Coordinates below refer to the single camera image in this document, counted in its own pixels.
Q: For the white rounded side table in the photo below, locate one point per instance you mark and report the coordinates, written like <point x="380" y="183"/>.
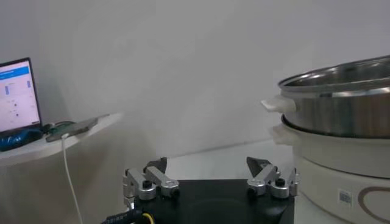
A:
<point x="33" y="182"/>

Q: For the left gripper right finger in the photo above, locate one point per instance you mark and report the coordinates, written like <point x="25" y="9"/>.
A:
<point x="268" y="179"/>

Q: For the perforated steel steamer basket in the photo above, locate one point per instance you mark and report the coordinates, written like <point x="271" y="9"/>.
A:
<point x="335" y="112"/>

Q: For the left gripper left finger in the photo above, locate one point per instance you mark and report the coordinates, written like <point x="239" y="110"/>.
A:
<point x="152" y="182"/>

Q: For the white electric cooking pot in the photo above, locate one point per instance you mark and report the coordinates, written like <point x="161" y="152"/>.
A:
<point x="329" y="170"/>

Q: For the large white work table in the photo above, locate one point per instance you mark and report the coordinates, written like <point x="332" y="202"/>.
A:
<point x="219" y="164"/>

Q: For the black smartphone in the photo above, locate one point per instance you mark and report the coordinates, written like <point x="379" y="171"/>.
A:
<point x="73" y="129"/>

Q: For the blue computer mouse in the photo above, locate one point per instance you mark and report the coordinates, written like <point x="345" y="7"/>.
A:
<point x="16" y="141"/>

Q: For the black laptop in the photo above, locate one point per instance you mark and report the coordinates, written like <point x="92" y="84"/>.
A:
<point x="16" y="97"/>

